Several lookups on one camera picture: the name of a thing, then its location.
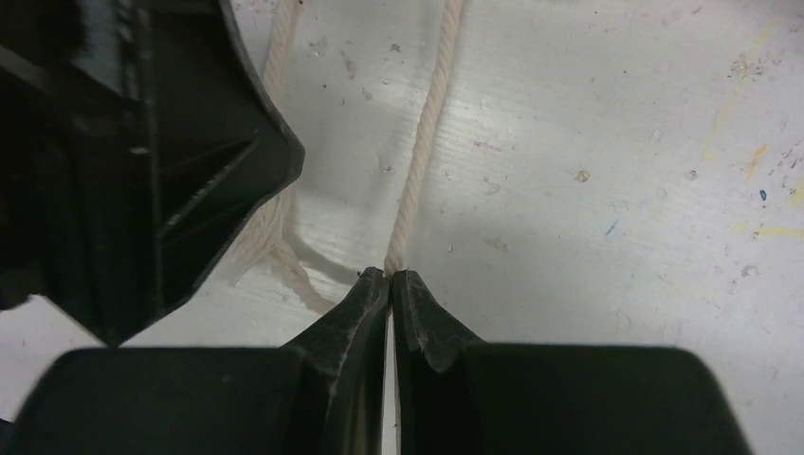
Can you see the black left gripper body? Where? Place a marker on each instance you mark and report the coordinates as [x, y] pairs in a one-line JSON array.
[[38, 157]]

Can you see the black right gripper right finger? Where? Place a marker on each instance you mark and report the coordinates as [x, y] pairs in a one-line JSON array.
[[459, 394]]

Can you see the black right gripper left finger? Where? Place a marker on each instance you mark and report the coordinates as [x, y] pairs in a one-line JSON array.
[[319, 393]]

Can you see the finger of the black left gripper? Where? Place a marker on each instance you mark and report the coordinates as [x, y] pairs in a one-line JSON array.
[[174, 144]]

